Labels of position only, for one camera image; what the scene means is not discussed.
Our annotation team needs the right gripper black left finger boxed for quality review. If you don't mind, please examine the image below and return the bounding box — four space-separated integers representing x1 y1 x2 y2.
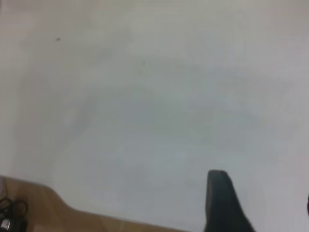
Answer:
204 170 256 232

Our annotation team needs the black cable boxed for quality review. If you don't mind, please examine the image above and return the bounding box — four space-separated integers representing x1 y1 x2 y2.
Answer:
0 197 28 219

